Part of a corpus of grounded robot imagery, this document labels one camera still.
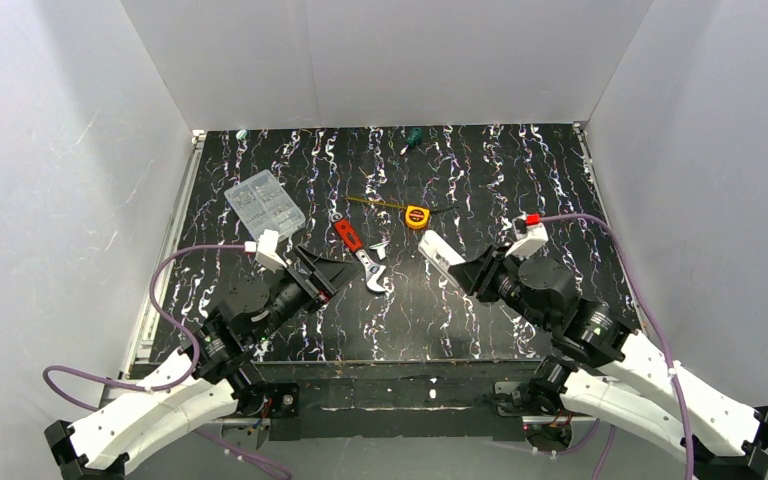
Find green handled screwdriver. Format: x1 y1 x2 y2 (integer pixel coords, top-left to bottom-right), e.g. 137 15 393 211
400 127 423 155

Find white remote control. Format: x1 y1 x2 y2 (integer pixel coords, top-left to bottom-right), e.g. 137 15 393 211
418 230 466 290

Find clear plastic screw box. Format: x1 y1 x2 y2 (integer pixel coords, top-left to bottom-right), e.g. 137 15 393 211
224 170 306 241

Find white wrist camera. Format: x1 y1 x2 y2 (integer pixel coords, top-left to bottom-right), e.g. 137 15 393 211
505 213 548 260
244 229 287 272

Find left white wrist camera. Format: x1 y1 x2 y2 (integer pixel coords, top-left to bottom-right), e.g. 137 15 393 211
244 229 287 272

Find yellow tape measure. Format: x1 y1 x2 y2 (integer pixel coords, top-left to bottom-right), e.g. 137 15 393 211
345 195 458 231

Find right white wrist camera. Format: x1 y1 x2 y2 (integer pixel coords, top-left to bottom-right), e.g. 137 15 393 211
505 213 548 260

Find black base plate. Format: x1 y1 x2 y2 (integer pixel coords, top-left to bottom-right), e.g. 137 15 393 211
198 360 597 444

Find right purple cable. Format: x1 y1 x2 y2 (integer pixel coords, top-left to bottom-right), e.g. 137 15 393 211
536 213 697 480

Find red handled adjustable wrench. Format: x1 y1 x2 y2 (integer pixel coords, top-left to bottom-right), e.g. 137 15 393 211
330 212 387 294

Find small silver wrench piece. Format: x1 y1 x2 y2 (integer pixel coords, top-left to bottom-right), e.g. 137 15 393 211
370 242 389 260

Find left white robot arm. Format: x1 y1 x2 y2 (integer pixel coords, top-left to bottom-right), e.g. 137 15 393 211
44 244 362 479

